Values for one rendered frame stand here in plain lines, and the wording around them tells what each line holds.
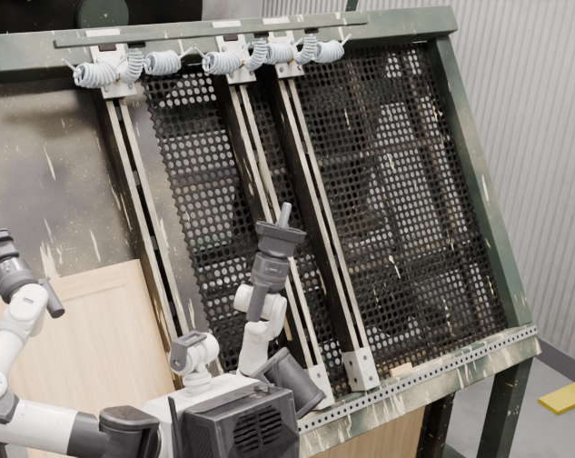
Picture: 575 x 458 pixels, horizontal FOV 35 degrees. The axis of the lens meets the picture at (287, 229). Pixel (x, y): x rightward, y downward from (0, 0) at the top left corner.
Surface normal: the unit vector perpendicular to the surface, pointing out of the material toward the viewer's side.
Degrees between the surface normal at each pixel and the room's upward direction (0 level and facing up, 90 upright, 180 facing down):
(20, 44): 56
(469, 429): 0
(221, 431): 67
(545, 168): 90
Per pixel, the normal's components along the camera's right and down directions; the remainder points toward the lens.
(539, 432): 0.10, -0.91
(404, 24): 0.57, -0.20
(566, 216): -0.80, 0.18
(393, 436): 0.62, 0.38
